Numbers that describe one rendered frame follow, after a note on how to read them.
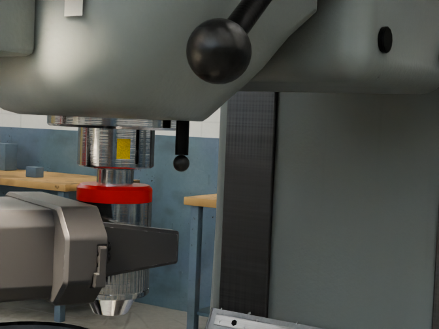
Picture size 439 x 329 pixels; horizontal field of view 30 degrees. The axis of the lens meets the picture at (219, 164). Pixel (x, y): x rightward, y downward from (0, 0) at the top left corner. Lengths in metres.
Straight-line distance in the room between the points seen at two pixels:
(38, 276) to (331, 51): 0.24
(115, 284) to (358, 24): 0.23
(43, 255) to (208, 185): 5.05
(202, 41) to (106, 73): 0.08
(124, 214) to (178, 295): 5.23
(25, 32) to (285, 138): 0.48
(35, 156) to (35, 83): 6.07
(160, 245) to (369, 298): 0.38
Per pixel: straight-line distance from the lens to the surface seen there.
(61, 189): 5.20
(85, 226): 0.45
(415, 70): 0.64
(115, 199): 0.49
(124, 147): 0.49
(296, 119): 0.86
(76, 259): 0.45
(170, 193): 5.68
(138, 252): 0.49
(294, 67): 0.56
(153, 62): 0.43
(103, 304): 0.51
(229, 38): 0.36
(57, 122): 0.49
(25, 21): 0.43
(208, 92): 0.47
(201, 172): 5.52
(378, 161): 0.83
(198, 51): 0.37
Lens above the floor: 1.31
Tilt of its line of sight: 3 degrees down
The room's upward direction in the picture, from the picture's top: 2 degrees clockwise
